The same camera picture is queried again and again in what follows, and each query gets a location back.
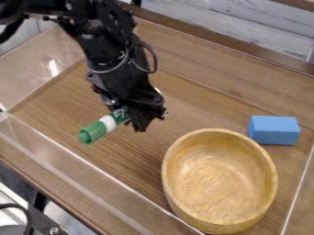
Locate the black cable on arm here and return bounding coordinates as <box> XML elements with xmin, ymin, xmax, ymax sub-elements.
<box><xmin>127</xmin><ymin>40</ymin><xmax>158</xmax><ymax>74</ymax></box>

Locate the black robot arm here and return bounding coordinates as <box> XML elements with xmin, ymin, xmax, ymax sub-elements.
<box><xmin>0</xmin><ymin>0</ymin><xmax>168</xmax><ymax>132</ymax></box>

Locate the clear acrylic barrier wall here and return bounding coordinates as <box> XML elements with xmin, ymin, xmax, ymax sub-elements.
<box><xmin>0</xmin><ymin>112</ymin><xmax>200</xmax><ymax>235</ymax></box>

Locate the blue foam block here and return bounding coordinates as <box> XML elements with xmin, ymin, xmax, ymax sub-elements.
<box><xmin>248</xmin><ymin>116</ymin><xmax>303</xmax><ymax>145</ymax></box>

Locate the green Expo marker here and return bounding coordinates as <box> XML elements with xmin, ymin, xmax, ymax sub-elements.
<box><xmin>78</xmin><ymin>107</ymin><xmax>130</xmax><ymax>144</ymax></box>

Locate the black cable bottom left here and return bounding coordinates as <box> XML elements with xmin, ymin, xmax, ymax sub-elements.
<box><xmin>0</xmin><ymin>203</ymin><xmax>35</xmax><ymax>235</ymax></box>

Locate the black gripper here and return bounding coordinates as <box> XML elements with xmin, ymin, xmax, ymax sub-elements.
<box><xmin>86</xmin><ymin>50</ymin><xmax>168</xmax><ymax>132</ymax></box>

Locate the brown wooden bowl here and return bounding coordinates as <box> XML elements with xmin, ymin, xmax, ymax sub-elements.
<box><xmin>162</xmin><ymin>129</ymin><xmax>278</xmax><ymax>235</ymax></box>

